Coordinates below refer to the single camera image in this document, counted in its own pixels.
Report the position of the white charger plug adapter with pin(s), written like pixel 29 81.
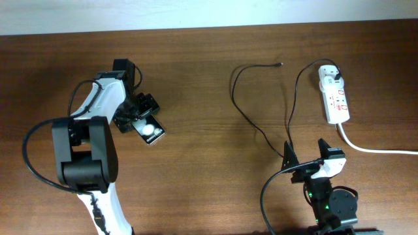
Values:
pixel 330 78

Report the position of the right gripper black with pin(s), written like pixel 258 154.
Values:
pixel 293 160

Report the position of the white power strip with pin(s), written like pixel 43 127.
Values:
pixel 336 107

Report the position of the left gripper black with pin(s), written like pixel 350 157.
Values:
pixel 148 103

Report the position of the black smartphone with white circles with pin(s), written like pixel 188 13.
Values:
pixel 149 129

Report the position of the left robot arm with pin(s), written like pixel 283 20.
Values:
pixel 86 158

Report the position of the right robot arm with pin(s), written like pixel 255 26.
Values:
pixel 334 207

